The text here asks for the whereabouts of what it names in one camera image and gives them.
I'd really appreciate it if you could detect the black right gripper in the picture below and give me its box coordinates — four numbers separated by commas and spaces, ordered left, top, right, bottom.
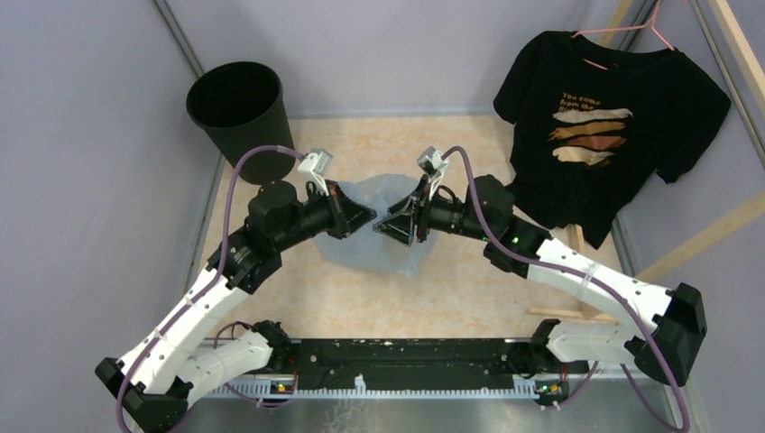
373, 175, 493, 247

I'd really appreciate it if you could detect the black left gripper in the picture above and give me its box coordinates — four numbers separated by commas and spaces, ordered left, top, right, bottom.
273, 179, 377, 252

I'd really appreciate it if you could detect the light blue plastic trash bag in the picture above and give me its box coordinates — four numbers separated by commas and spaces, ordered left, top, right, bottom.
314, 173, 438, 277

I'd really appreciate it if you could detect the black plastic trash bin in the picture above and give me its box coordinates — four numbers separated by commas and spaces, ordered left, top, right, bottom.
186, 61, 295, 166

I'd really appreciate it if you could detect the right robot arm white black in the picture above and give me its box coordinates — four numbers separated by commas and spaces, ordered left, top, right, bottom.
373, 175, 707, 387

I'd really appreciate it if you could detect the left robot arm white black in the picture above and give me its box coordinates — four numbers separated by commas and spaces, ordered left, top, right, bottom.
96, 180, 376, 432

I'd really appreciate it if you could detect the wooden stick on floor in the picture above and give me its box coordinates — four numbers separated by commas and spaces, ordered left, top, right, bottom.
526, 308, 617, 323

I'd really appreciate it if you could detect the black printed t-shirt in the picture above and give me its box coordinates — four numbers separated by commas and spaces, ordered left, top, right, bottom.
493, 31, 732, 247

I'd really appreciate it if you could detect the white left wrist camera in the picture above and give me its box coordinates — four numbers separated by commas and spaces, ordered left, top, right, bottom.
298, 149, 333, 196

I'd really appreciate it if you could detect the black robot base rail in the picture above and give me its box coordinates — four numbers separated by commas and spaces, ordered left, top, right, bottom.
206, 337, 590, 409

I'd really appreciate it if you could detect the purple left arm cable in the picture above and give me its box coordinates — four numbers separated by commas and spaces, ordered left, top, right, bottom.
115, 145, 306, 433

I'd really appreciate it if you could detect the pink wire clothes hanger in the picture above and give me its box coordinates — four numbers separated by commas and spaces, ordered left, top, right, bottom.
570, 0, 677, 51

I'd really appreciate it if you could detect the wooden frame bar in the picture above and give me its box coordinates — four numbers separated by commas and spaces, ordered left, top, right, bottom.
637, 190, 764, 281

